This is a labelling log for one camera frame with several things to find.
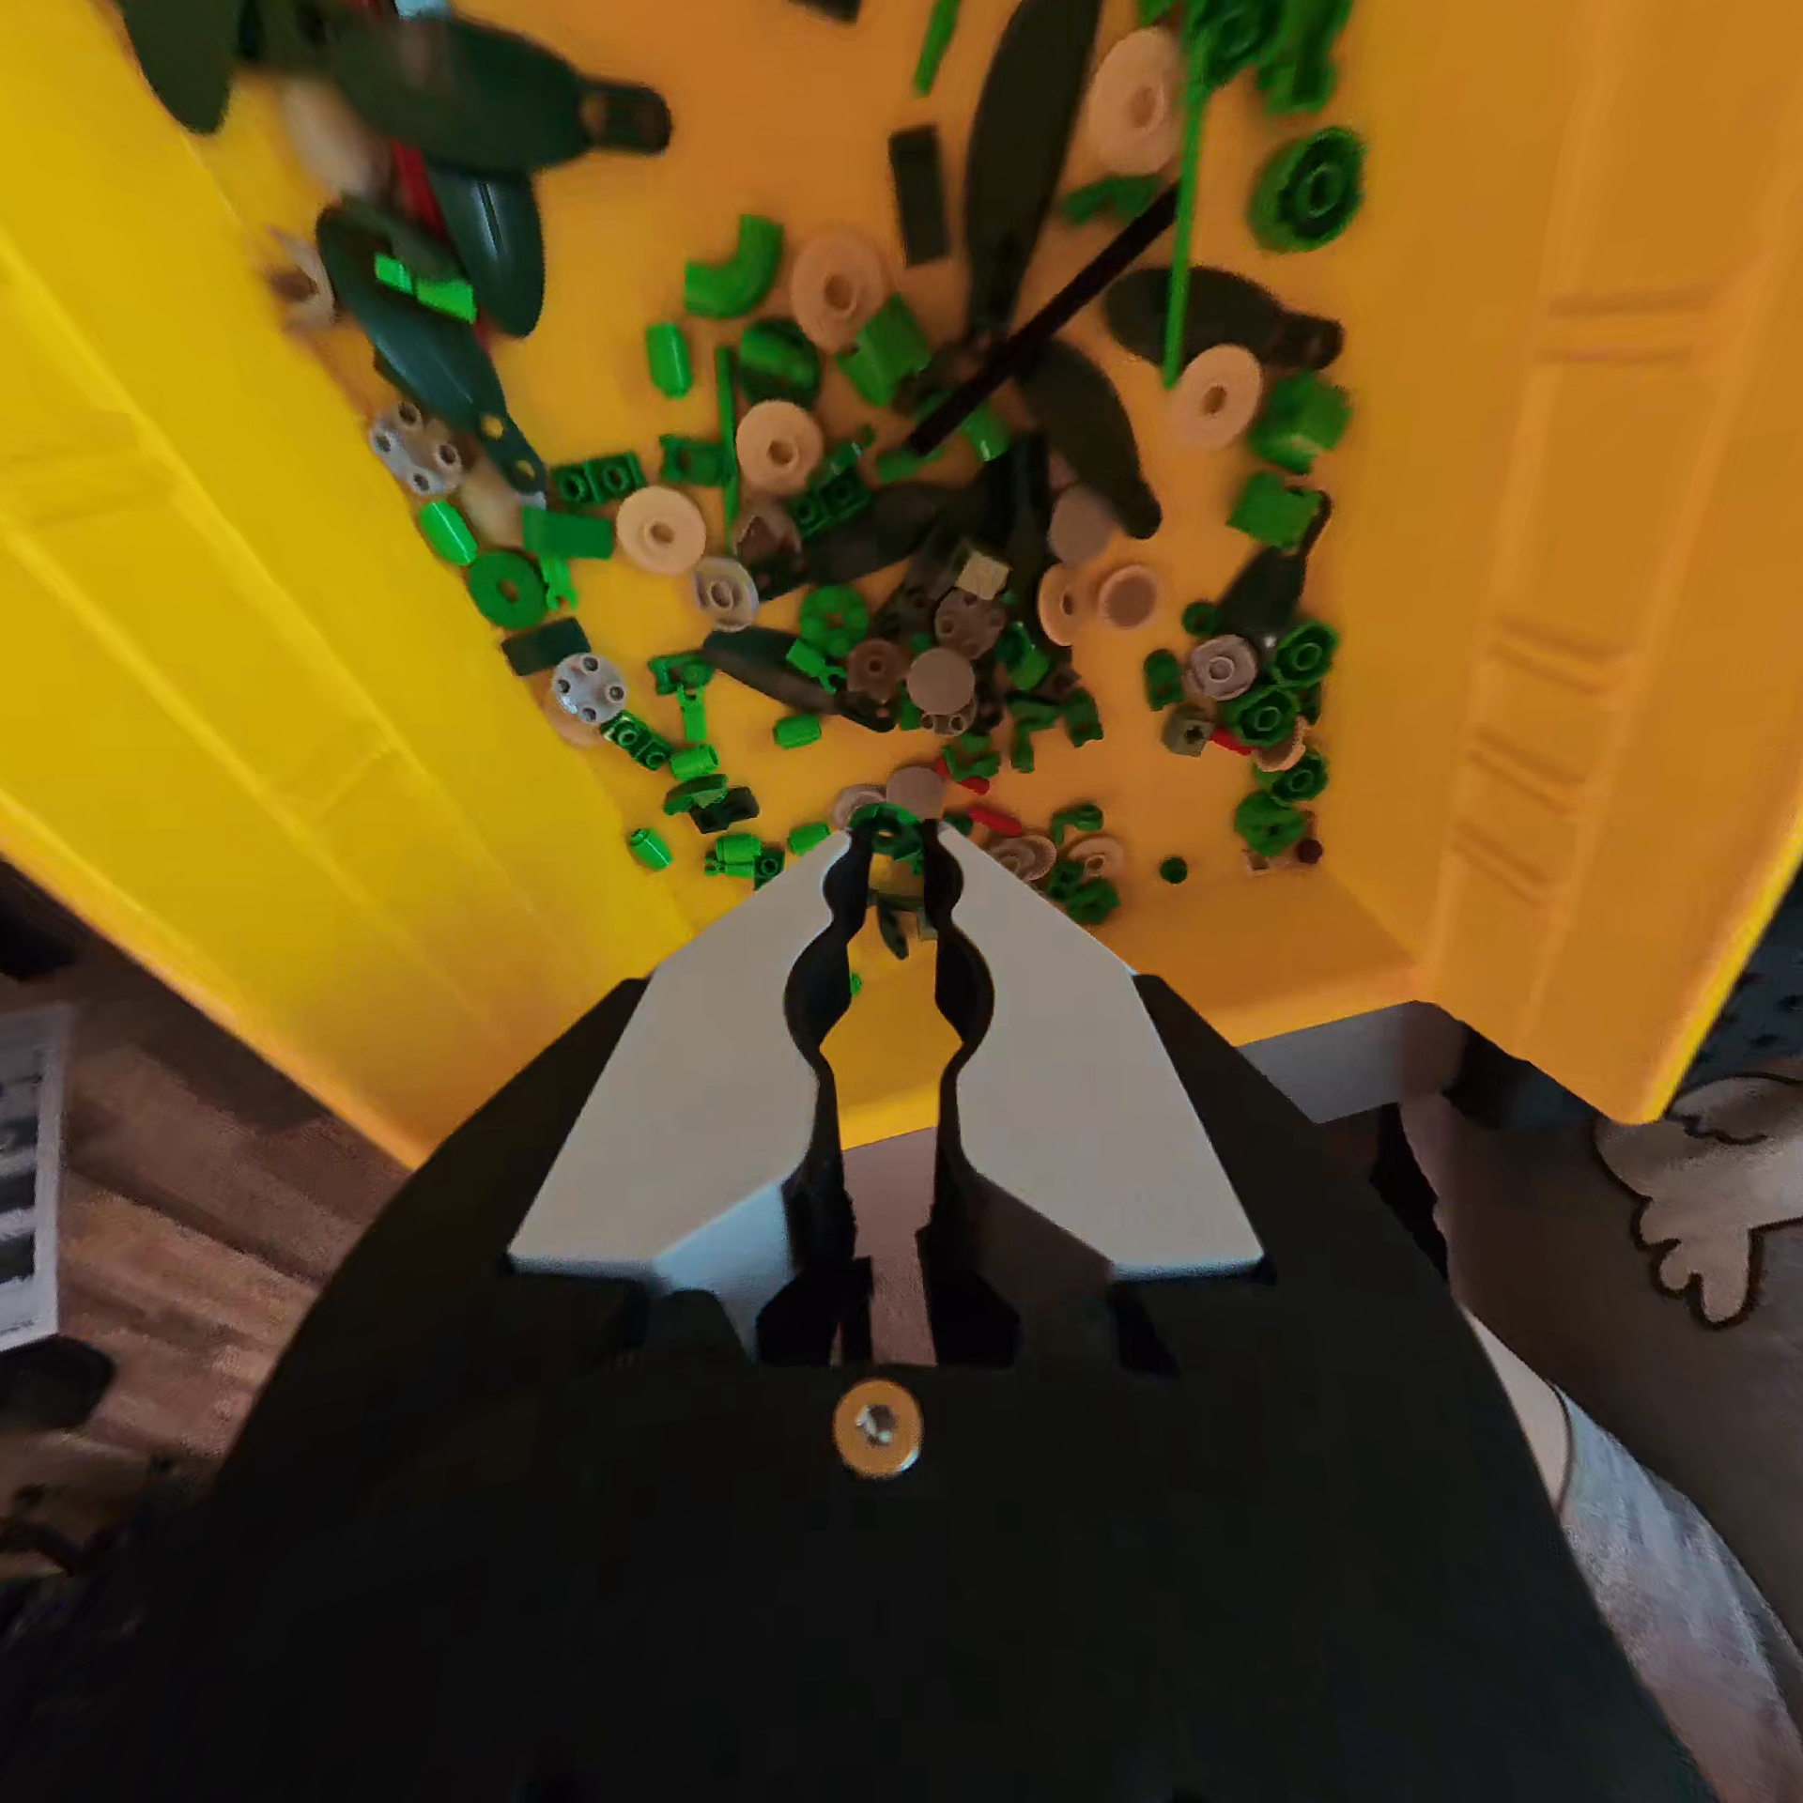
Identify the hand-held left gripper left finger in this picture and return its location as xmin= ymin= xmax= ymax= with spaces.
xmin=508 ymin=828 xmax=874 ymax=1365

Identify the pile of toy brick pieces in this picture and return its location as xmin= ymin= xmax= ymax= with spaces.
xmin=113 ymin=0 xmax=1370 ymax=959

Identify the long black toy rod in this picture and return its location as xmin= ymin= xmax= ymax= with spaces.
xmin=908 ymin=189 xmax=1184 ymax=456

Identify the grey cloth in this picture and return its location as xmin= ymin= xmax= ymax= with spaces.
xmin=1466 ymin=1308 xmax=1803 ymax=1803

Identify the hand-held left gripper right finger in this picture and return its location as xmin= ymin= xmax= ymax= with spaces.
xmin=915 ymin=820 xmax=1268 ymax=1369

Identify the dark object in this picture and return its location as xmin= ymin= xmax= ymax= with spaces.
xmin=0 ymin=1335 xmax=119 ymax=1438

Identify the black perforated panel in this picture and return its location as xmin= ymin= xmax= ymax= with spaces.
xmin=1668 ymin=929 xmax=1803 ymax=1115

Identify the yellow plastic bin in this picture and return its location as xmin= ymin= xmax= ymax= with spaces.
xmin=0 ymin=0 xmax=1803 ymax=1171

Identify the printed paper sheet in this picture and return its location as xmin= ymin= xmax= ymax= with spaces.
xmin=0 ymin=1002 xmax=76 ymax=1352

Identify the brown cartoon printed cloth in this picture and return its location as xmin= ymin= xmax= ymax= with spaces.
xmin=1409 ymin=1076 xmax=1803 ymax=1650

